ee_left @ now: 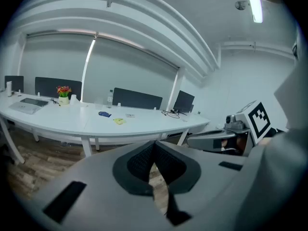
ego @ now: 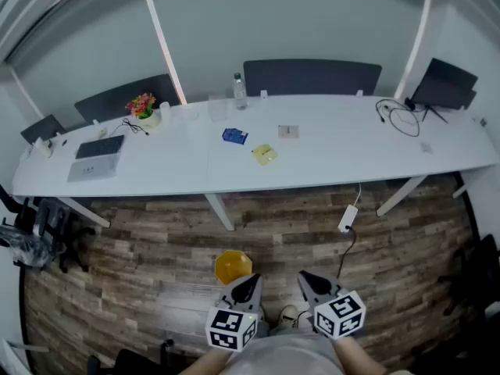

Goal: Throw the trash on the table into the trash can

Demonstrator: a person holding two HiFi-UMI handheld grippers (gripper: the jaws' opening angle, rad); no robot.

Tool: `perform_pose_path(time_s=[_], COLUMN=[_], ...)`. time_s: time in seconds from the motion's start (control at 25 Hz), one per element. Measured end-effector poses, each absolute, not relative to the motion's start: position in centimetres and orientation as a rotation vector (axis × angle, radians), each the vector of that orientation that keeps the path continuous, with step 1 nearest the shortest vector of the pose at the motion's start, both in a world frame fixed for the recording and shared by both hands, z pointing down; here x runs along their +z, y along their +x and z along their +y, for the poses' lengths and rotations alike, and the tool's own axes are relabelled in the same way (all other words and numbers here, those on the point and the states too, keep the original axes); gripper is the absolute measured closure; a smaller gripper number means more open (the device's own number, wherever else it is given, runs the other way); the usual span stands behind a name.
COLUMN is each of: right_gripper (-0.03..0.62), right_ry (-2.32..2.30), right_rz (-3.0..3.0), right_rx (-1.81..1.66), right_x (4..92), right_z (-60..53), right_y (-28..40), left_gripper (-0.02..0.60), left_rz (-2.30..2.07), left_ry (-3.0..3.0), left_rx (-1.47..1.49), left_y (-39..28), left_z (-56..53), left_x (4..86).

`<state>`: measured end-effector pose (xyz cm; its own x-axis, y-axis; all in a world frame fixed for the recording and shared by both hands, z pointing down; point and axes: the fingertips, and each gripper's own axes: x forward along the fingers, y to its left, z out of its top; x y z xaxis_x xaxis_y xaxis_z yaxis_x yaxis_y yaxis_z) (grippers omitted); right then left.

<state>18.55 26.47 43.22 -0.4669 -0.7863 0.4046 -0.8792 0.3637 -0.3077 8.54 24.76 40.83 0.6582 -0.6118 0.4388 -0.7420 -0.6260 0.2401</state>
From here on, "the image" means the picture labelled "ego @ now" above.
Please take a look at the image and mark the black cable with plug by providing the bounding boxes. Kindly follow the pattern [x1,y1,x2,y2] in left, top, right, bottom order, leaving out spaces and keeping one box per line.
[375,98,409,124]

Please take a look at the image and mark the black looped cable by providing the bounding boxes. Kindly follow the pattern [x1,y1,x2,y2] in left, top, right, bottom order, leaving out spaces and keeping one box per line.
[389,107,421,138]

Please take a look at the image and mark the person's white shirt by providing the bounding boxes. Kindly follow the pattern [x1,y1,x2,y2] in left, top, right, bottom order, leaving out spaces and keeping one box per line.
[228,330,347,375]

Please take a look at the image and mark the black floor power cable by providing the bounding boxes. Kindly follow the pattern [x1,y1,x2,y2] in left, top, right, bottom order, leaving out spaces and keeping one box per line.
[336,227,357,281]

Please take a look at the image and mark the white desk leg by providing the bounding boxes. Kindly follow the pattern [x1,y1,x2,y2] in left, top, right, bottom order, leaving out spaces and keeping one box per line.
[58,197,112,229]
[205,192,235,232]
[376,176,429,217]

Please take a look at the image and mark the vertical light strip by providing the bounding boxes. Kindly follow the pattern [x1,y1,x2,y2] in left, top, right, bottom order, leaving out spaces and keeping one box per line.
[139,0,187,105]

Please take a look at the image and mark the plastic-wrapped office chair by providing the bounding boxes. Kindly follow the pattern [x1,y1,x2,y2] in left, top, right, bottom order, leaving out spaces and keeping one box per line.
[0,224,55,269]

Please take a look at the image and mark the clear plastic container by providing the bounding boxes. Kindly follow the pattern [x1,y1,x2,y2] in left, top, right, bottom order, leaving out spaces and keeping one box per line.
[208,94,229,123]

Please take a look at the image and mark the white power strip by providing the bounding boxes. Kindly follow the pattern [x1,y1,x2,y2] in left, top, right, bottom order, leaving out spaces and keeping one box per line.
[337,204,359,234]

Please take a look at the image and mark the thin black cable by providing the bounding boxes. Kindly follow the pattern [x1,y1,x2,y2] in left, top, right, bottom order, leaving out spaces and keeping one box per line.
[121,117,150,137]

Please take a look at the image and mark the small dark desk divider panel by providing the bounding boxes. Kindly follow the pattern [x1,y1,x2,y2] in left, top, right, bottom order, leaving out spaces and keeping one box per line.
[20,114,67,146]

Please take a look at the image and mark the potted colourful flowers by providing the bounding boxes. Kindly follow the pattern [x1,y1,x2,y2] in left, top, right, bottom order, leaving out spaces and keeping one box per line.
[125,92,162,132]

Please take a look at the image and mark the yellow bin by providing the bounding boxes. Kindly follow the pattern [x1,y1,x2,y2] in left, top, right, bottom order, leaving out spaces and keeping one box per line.
[213,249,254,287]

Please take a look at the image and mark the clear plastic water bottle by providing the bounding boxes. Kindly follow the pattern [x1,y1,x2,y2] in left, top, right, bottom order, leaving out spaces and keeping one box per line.
[233,72,248,111]

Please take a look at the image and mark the person's right white shoe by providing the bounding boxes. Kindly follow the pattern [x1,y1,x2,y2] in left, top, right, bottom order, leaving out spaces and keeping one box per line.
[279,305,301,328]

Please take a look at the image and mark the blue packet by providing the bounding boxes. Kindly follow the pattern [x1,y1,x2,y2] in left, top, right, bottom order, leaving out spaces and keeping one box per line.
[221,127,249,146]

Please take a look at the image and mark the person's left forearm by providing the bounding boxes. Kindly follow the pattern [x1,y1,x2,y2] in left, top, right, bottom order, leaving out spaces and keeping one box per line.
[177,348,231,375]

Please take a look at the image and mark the black ring-headrest office chair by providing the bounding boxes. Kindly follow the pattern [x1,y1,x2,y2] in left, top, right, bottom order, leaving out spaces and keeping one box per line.
[23,197,97,275]

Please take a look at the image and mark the silver laptop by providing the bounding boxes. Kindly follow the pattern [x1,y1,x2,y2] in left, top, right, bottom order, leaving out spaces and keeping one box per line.
[66,154,120,183]

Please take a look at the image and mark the white cylinder container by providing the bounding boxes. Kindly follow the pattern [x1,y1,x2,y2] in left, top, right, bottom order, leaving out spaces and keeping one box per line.
[33,137,54,159]

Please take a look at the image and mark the yellow packet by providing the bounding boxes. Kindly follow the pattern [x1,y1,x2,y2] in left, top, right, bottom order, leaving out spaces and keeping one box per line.
[252,143,279,167]

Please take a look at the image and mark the black keyboard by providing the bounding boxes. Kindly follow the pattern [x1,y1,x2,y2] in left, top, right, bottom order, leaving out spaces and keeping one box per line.
[75,134,125,160]

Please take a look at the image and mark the person's right forearm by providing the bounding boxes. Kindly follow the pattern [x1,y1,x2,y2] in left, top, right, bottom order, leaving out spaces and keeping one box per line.
[334,336,394,375]

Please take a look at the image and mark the dark grey desk divider panel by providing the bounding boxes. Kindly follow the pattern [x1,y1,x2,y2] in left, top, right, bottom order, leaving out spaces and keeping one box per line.
[243,59,383,97]
[73,73,181,124]

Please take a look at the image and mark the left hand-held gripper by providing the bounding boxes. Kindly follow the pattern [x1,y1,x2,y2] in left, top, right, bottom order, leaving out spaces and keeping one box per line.
[205,273,264,353]

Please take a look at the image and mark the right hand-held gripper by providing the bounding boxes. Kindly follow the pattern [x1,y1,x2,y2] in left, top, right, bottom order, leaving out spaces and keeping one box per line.
[298,270,367,340]

